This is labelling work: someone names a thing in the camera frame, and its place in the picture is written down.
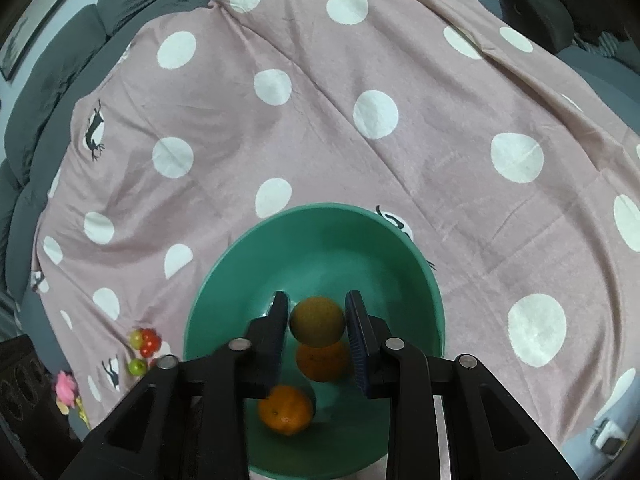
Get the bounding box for orange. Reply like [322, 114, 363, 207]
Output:
[295, 340, 352, 382]
[257, 385, 314, 437]

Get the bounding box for small yellow fruit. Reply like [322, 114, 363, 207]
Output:
[290, 296, 345, 348]

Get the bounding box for pink plush toy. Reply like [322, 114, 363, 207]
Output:
[54, 372, 78, 408]

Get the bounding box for red cherry tomato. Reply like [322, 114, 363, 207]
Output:
[140, 340, 156, 359]
[141, 328, 157, 341]

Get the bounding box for white power adapter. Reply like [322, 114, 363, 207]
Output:
[591, 418, 628, 460]

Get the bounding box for green plastic bowl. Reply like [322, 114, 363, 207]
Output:
[183, 204, 445, 479]

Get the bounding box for pink polka dot blanket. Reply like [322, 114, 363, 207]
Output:
[30, 0, 640, 480]

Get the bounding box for dark grey cushion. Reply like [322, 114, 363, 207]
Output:
[503, 0, 575, 54]

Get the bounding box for dark grey sofa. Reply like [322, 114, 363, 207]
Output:
[0, 0, 640, 441]

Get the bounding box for framed wall picture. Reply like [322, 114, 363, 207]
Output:
[0, 0, 109, 82]

